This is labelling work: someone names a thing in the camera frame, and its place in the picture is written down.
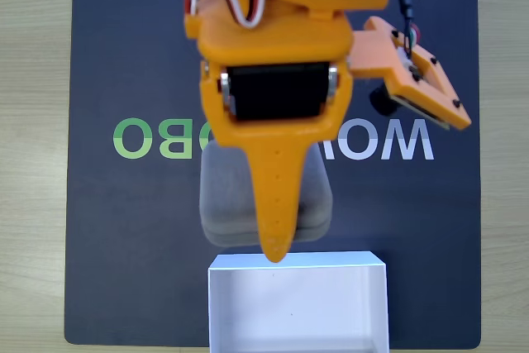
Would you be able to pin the grey square rounded case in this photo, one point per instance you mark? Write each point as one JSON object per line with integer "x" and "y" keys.
{"x": 225, "y": 196}

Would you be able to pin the white open cardboard box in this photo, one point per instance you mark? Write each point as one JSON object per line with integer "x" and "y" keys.
{"x": 297, "y": 311}

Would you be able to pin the dark blue WOWROBO mat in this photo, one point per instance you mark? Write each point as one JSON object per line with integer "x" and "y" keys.
{"x": 124, "y": 225}

